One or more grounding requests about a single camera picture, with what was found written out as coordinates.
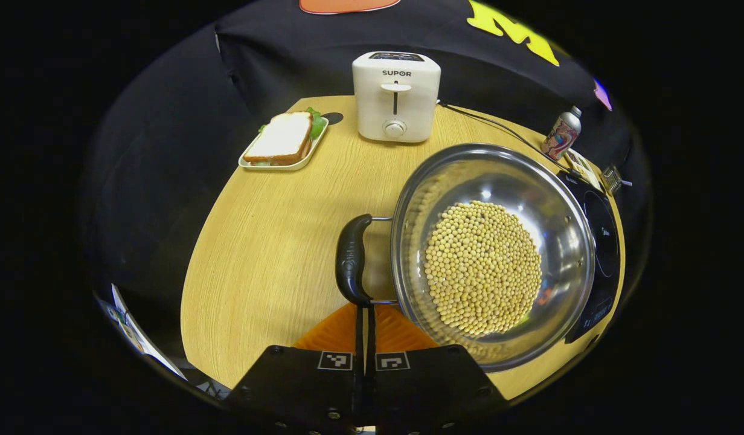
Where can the white toaster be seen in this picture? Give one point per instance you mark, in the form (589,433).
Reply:
(372,109)

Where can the stainless steel pot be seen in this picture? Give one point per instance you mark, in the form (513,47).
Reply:
(468,175)

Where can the pile of soybeans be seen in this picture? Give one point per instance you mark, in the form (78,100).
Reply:
(481,266)

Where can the metal drink bottle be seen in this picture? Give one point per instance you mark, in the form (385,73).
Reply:
(560,136)

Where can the cream rectangular tray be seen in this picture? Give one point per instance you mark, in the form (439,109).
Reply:
(269,167)

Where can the metal mesh utensil holder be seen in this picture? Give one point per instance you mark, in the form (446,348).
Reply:
(611,179)

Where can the black induction cooktop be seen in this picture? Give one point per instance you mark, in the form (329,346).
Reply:
(604,241)

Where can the sandwich with lettuce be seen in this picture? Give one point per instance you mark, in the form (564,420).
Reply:
(281,138)

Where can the white printed sheets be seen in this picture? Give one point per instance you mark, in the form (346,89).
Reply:
(136,335)

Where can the white divided dish of grains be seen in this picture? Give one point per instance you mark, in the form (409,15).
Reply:
(583,169)

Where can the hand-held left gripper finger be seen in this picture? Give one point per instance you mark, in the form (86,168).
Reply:
(371,344)
(360,344)

